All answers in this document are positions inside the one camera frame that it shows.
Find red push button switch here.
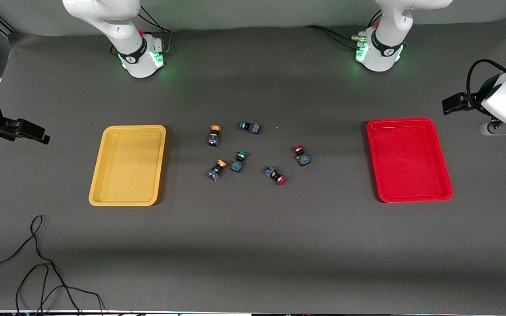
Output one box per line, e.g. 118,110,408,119
264,165,287,186
292,145,311,167

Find black right base cables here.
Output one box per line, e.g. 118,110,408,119
112,4,172,57

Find dark grey table cloth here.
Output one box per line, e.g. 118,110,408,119
0,20,506,313

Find red plastic tray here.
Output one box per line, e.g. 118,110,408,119
366,117,454,203

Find yellow plastic tray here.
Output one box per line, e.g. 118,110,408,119
88,125,167,207

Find metal frame rail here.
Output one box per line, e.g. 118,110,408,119
0,12,16,36

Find thin black loose cable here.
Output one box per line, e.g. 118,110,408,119
0,215,105,314

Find green push button switch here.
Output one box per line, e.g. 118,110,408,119
230,151,249,173
239,120,261,135

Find black left base cables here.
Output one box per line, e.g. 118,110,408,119
304,9,383,50

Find black base cables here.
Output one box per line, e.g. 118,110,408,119
304,9,383,50
112,4,172,57

